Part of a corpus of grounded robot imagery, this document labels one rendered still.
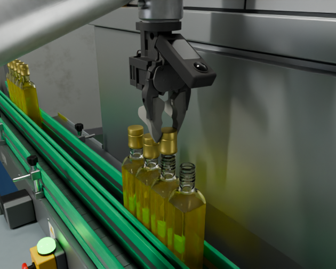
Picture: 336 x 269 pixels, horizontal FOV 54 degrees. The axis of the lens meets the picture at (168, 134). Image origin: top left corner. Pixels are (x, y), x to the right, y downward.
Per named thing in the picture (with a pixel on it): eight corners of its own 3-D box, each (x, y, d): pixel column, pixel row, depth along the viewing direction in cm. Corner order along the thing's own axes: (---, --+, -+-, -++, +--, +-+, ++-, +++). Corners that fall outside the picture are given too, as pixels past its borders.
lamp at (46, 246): (58, 251, 84) (57, 242, 83) (40, 259, 82) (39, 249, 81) (53, 241, 88) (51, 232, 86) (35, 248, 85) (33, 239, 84)
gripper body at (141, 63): (161, 82, 66) (161, 18, 62) (189, 91, 60) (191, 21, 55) (128, 88, 62) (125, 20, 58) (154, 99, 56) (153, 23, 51)
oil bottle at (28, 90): (42, 129, 146) (32, 64, 135) (29, 132, 143) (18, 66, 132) (38, 125, 150) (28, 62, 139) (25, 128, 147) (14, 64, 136)
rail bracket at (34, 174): (46, 199, 97) (39, 158, 91) (19, 207, 93) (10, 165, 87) (41, 192, 100) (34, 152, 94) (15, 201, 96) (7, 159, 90)
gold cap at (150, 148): (163, 155, 69) (163, 136, 67) (149, 160, 67) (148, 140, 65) (153, 149, 71) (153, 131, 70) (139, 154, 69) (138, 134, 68)
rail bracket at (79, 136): (98, 156, 122) (95, 122, 117) (81, 161, 118) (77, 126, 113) (94, 152, 125) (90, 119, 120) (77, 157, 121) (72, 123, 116)
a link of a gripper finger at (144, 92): (159, 116, 61) (165, 69, 59) (165, 119, 60) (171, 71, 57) (138, 118, 58) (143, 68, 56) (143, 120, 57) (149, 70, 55)
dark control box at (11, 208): (36, 221, 107) (32, 199, 104) (10, 230, 103) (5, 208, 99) (29, 208, 113) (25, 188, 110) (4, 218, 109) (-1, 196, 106)
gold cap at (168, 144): (181, 151, 63) (181, 130, 61) (166, 157, 61) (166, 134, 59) (169, 145, 66) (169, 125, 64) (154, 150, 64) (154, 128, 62)
